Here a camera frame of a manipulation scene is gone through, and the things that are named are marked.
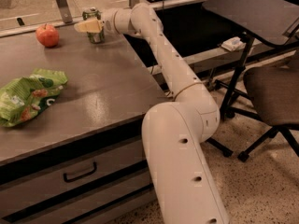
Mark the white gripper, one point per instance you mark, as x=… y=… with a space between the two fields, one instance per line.
x=107 y=21

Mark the red apple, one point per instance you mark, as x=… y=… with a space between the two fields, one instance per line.
x=47 y=35

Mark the black drawer handle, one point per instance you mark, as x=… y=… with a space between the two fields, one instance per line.
x=79 y=174

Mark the green soda can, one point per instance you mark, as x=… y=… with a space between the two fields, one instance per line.
x=90 y=13

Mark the dark office chair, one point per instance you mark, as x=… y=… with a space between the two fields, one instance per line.
x=274 y=93

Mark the white small box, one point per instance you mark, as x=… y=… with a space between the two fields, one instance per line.
x=233 y=44

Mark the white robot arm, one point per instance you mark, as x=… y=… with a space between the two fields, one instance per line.
x=172 y=131

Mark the grey drawer cabinet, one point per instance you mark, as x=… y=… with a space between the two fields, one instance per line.
x=97 y=117

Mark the green chip bag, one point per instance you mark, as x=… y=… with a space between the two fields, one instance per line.
x=25 y=98

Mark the black tilted stand table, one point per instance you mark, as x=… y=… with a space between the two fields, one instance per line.
x=272 y=22

